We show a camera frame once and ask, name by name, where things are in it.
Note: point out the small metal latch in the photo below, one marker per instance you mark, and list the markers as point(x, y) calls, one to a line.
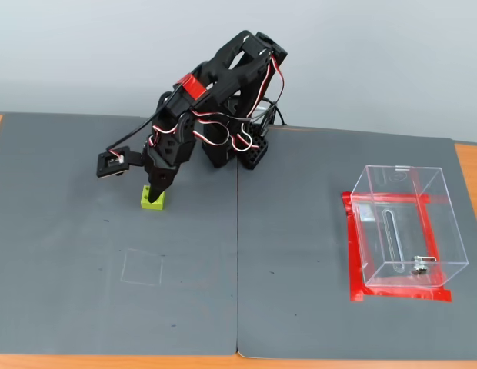
point(418, 264)

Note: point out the red tape band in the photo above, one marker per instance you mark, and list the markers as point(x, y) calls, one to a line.
point(192, 86)

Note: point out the grey mat with chalk square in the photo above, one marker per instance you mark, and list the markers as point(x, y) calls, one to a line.
point(107, 250)

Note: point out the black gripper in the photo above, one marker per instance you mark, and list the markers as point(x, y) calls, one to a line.
point(160, 176)

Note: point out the transparent acrylic box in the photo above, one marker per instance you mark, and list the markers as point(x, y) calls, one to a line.
point(400, 230)

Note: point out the black square wrist camera module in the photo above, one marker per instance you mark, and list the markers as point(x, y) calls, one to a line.
point(107, 165)

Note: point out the grey mat with red tape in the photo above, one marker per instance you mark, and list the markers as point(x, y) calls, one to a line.
point(300, 250)

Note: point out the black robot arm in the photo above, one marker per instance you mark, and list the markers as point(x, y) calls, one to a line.
point(231, 69)

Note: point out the red tape frame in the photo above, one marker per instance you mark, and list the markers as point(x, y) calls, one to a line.
point(355, 269)

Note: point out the green lego block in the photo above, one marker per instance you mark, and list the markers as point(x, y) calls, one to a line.
point(155, 206)

